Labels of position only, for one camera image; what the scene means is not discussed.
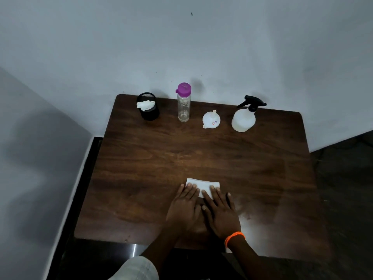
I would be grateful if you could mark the white crumpled tissue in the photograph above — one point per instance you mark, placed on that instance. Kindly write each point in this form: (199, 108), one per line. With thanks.
(145, 104)

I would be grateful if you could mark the person's right hand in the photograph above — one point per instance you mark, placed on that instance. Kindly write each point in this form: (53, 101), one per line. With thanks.
(223, 218)

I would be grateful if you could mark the black mesh cup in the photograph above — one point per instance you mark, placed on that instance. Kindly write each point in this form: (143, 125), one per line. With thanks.
(149, 112)

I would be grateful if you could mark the person's right thumb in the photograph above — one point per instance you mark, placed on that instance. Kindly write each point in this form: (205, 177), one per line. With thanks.
(206, 214)

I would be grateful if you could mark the white plastic funnel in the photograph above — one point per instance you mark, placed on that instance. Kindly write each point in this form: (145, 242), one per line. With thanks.
(211, 120)

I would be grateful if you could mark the person's left little finger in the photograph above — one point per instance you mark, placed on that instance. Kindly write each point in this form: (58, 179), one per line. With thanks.
(178, 192)

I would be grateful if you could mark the clear bottle with purple cap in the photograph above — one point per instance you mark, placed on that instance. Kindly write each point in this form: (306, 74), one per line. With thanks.
(184, 103)

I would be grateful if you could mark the person's right middle finger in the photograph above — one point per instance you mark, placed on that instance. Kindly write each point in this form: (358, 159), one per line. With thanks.
(216, 195)

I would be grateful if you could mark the person's right forearm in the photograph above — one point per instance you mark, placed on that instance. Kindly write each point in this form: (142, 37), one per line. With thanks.
(250, 262)

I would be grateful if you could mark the person's left forearm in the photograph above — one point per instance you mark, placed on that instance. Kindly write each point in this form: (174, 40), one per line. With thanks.
(163, 253)

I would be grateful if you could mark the person's left hand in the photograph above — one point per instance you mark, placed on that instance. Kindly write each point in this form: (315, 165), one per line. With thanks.
(182, 214)

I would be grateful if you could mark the person's left middle finger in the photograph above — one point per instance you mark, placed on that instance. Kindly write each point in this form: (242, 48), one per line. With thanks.
(192, 193)

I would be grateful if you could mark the person's right little finger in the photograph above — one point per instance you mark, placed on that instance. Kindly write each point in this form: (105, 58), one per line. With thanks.
(231, 201)

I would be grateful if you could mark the white tissue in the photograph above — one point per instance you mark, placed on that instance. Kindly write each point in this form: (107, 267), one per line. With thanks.
(202, 184)
(145, 104)

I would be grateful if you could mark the white spray bottle black trigger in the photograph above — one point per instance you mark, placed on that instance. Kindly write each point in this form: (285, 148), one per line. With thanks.
(244, 118)

